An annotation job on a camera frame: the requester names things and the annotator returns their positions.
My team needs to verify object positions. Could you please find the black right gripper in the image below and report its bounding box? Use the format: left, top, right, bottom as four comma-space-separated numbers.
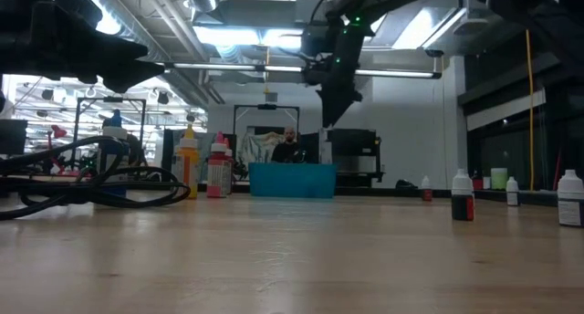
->
318, 24, 369, 128

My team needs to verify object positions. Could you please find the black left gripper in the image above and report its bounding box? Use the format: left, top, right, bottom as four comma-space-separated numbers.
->
0, 0, 166, 94

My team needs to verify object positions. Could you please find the large blue food coloring bottle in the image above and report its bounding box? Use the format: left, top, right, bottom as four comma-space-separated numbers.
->
98, 109, 131, 197

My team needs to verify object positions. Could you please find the blue plastic bin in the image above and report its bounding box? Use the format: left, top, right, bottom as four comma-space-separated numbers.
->
248, 162, 338, 199

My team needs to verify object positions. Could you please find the large red food coloring bottle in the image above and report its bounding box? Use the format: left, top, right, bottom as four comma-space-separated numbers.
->
223, 137, 235, 195

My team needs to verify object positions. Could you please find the large yellow food coloring bottle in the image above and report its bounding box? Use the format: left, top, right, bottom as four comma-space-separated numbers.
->
175, 124, 201, 200

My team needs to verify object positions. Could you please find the large pink food coloring bottle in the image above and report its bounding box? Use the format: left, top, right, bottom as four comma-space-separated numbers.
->
206, 131, 232, 199

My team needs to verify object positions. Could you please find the black cabinet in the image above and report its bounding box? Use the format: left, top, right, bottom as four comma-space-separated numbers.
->
318, 127, 385, 187

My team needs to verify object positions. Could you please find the person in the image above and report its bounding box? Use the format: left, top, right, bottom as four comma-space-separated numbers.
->
270, 125, 306, 164

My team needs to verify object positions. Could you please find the grey cloth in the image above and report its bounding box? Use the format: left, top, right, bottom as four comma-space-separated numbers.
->
240, 130, 287, 169

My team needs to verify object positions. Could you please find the black monitor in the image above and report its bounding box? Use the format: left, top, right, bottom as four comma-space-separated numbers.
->
0, 119, 28, 156

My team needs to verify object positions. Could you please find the long fluorescent light fixture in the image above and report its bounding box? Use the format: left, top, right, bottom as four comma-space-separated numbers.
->
163, 61, 443, 80

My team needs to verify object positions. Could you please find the pale green cup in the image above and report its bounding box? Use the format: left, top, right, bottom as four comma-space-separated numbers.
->
490, 167, 509, 191

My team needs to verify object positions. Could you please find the black gantry frame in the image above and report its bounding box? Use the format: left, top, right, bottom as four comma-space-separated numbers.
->
72, 96, 148, 169
232, 103, 301, 137

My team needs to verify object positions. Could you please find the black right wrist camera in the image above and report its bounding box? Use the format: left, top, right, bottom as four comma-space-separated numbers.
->
300, 21, 341, 85

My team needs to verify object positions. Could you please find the black aluminium table frame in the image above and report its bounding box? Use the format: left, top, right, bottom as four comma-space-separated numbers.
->
195, 183, 584, 210

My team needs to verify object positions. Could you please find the black power cable with plug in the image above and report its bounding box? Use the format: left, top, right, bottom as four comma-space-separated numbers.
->
0, 135, 192, 222

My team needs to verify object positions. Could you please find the thin yellow cord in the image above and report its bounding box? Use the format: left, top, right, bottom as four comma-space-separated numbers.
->
523, 28, 536, 192

